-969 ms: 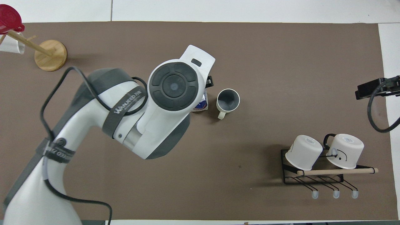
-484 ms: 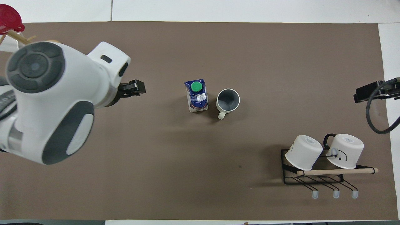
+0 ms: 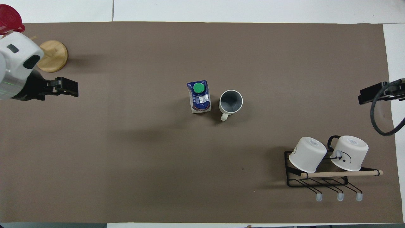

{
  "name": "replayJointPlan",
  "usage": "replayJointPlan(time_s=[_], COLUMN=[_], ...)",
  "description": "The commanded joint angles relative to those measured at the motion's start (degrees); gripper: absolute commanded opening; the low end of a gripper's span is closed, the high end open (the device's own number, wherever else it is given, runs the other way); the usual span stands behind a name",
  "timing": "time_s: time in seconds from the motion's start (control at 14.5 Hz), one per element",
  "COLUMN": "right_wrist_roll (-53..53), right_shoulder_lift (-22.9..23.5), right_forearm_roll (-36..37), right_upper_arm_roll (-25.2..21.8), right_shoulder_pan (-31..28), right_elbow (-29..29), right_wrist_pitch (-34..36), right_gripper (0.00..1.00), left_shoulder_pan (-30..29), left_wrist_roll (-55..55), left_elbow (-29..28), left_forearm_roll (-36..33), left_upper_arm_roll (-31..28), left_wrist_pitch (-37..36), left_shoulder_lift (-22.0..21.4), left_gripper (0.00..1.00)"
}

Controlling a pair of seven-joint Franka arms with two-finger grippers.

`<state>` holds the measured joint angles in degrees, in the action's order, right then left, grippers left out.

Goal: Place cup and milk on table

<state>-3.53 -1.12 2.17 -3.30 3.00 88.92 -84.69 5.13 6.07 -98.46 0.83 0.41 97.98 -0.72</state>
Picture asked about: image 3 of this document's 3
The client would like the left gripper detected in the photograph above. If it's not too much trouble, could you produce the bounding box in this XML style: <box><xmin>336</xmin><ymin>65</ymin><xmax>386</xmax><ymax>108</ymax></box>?
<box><xmin>10</xmin><ymin>69</ymin><xmax>48</xmax><ymax>102</ymax></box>

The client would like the round wooden cup stand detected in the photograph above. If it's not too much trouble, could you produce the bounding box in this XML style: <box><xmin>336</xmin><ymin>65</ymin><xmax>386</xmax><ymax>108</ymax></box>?
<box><xmin>30</xmin><ymin>35</ymin><xmax>69</xmax><ymax>73</ymax></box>

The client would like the red plastic cup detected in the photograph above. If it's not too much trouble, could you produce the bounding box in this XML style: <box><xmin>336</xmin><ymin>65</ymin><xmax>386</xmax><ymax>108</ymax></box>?
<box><xmin>0</xmin><ymin>4</ymin><xmax>25</xmax><ymax>35</ymax></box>

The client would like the blue milk carton green cap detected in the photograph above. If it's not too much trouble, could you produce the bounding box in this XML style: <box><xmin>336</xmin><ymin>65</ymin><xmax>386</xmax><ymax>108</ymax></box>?
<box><xmin>186</xmin><ymin>80</ymin><xmax>212</xmax><ymax>114</ymax></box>

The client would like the plain white cup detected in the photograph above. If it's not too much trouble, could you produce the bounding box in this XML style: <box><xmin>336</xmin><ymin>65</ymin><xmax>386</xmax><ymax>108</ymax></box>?
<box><xmin>288</xmin><ymin>136</ymin><xmax>327</xmax><ymax>174</ymax></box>

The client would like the white mug grey inside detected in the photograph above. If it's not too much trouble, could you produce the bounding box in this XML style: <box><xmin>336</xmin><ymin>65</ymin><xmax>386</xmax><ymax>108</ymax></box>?
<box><xmin>219</xmin><ymin>90</ymin><xmax>244</xmax><ymax>122</ymax></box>

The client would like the black wire cup rack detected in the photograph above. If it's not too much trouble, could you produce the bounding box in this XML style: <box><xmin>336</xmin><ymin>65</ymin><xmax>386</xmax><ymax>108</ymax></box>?
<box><xmin>284</xmin><ymin>150</ymin><xmax>384</xmax><ymax>202</ymax></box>

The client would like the white cup black handle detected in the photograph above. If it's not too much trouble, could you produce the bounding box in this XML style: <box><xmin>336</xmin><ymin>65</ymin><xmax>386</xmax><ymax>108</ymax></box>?
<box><xmin>327</xmin><ymin>135</ymin><xmax>369</xmax><ymax>172</ymax></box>

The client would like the black cable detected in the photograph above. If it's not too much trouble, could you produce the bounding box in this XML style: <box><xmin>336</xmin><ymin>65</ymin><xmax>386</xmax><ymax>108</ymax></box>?
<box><xmin>370</xmin><ymin>79</ymin><xmax>405</xmax><ymax>137</ymax></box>

